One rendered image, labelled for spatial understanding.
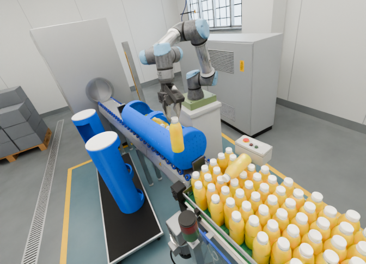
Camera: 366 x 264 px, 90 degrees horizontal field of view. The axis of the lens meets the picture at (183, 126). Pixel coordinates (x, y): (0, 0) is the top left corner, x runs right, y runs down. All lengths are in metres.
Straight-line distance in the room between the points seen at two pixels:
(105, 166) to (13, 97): 3.32
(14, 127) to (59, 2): 3.22
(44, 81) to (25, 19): 1.47
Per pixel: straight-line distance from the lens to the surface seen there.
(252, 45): 2.51
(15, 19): 6.24
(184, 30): 1.28
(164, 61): 0.84
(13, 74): 6.39
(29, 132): 4.56
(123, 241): 2.10
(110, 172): 1.80
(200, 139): 1.21
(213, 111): 1.62
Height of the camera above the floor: 1.85
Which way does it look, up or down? 31 degrees down
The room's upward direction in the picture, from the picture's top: 11 degrees counter-clockwise
